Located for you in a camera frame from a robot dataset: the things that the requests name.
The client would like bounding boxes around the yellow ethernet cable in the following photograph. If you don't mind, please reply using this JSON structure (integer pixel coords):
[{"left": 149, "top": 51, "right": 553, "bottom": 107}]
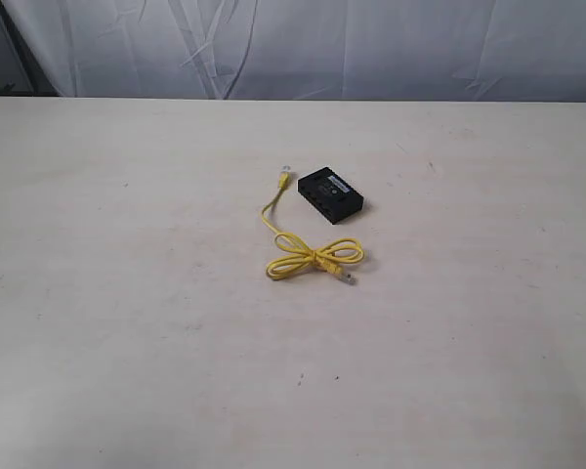
[{"left": 260, "top": 164, "right": 365, "bottom": 287}]

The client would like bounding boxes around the black network switch box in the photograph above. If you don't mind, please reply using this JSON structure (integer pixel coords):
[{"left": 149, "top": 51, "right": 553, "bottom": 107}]
[{"left": 296, "top": 166, "right": 376, "bottom": 225}]

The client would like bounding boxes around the white backdrop curtain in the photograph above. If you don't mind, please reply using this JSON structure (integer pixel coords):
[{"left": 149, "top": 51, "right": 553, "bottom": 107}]
[{"left": 0, "top": 1, "right": 586, "bottom": 102}]

